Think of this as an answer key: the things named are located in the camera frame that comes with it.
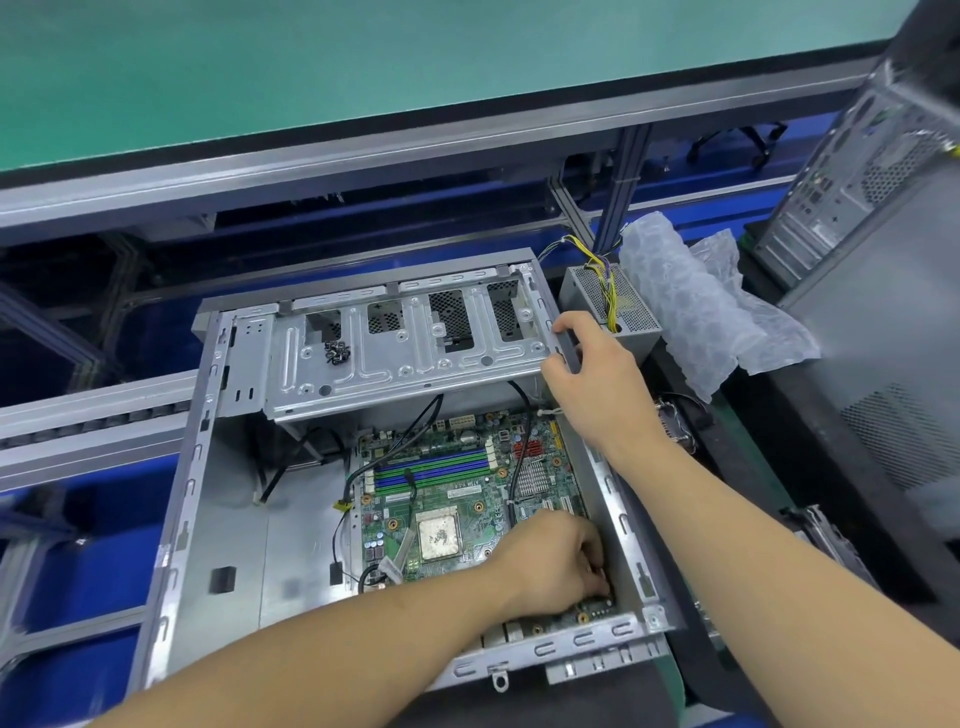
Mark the green RAM stick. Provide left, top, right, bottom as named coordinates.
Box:
left=367, top=447, right=500, bottom=494

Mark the green conveyor belt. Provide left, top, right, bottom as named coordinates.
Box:
left=0, top=0, right=924, bottom=174

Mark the grey power supply unit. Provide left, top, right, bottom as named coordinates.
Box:
left=540, top=231, right=663, bottom=368

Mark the person's left hand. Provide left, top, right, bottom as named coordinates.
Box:
left=490, top=510, right=611, bottom=618

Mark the metal heatsink cooler fan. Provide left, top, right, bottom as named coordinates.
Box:
left=657, top=393, right=716, bottom=452

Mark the black cable loop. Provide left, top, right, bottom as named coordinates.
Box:
left=690, top=123, right=791, bottom=170

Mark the person's right hand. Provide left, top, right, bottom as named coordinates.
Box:
left=540, top=310, right=671, bottom=471

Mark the dark grey case side panel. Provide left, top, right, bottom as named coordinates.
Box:
left=772, top=187, right=960, bottom=542

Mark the black and silver computer case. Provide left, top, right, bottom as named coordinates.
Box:
left=127, top=247, right=677, bottom=695

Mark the small gold CPU chip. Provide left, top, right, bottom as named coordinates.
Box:
left=415, top=513, right=464, bottom=563

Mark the aluminium roller conveyor rail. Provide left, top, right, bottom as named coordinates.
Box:
left=0, top=372, right=200, bottom=497

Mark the white bubble wrap bag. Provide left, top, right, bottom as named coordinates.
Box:
left=618, top=210, right=824, bottom=401

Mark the green motherboard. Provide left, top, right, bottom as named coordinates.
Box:
left=333, top=408, right=620, bottom=650

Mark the person's left forearm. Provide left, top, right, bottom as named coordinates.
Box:
left=90, top=558, right=521, bottom=728

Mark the grey computer tower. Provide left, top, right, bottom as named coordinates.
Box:
left=750, top=0, right=960, bottom=290

